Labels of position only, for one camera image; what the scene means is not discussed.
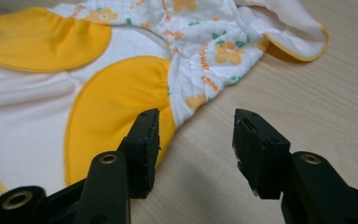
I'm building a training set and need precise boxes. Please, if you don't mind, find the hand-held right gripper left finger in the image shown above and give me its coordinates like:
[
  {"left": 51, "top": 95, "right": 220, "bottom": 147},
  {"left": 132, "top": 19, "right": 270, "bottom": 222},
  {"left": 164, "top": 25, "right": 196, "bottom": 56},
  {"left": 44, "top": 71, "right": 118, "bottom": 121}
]
[{"left": 117, "top": 107, "right": 161, "bottom": 200}]

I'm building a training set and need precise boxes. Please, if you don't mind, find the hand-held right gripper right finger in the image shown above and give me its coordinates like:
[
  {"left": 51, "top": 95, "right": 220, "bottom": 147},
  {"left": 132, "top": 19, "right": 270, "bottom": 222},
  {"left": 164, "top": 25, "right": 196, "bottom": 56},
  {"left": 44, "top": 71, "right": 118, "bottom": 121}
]
[{"left": 231, "top": 107, "right": 292, "bottom": 201}]

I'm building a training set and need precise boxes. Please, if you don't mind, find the white and yellow baby garment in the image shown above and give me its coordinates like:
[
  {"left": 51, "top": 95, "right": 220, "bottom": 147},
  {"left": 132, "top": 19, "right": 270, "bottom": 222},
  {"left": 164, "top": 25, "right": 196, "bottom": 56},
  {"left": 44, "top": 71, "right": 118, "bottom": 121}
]
[{"left": 0, "top": 0, "right": 330, "bottom": 196}]

